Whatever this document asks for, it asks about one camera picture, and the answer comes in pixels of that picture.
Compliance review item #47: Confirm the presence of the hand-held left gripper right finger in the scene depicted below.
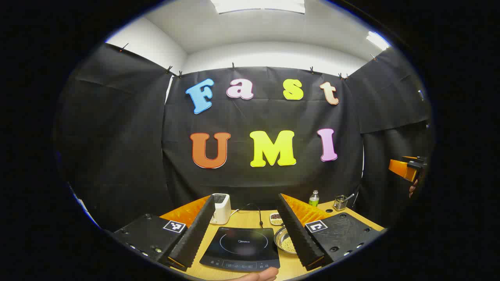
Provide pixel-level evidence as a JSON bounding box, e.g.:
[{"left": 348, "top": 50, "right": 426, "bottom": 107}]
[{"left": 277, "top": 193, "right": 386, "bottom": 271}]

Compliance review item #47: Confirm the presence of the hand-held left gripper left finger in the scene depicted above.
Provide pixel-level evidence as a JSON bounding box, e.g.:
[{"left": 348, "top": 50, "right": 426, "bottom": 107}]
[{"left": 113, "top": 194, "right": 216, "bottom": 272}]

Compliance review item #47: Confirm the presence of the steel pot with black handle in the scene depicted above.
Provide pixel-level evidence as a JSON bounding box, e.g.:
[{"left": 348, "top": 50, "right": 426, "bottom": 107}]
[{"left": 273, "top": 226, "right": 299, "bottom": 255}]

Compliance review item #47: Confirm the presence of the black induction cooktop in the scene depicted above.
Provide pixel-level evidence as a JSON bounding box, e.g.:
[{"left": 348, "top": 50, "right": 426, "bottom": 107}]
[{"left": 199, "top": 226, "right": 281, "bottom": 273}]

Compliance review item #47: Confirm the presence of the white toaster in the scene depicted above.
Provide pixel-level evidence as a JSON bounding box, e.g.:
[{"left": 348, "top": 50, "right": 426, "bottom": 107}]
[{"left": 210, "top": 193, "right": 232, "bottom": 225}]

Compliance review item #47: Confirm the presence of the black backdrop cloth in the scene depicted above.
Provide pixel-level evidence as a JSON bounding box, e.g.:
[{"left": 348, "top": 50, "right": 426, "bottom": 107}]
[{"left": 55, "top": 42, "right": 435, "bottom": 231}]

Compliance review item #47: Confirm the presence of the small ceiling light panel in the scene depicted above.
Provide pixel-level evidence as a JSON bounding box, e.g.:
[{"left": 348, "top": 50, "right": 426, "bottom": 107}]
[{"left": 366, "top": 31, "right": 391, "bottom": 51}]

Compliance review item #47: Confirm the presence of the large ceiling light panel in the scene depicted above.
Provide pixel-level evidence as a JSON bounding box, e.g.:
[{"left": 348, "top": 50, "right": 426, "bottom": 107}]
[{"left": 210, "top": 0, "right": 306, "bottom": 14}]

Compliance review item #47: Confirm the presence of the black power cable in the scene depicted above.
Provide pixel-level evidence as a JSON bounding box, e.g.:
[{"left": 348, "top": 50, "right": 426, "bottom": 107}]
[{"left": 238, "top": 203, "right": 264, "bottom": 229}]

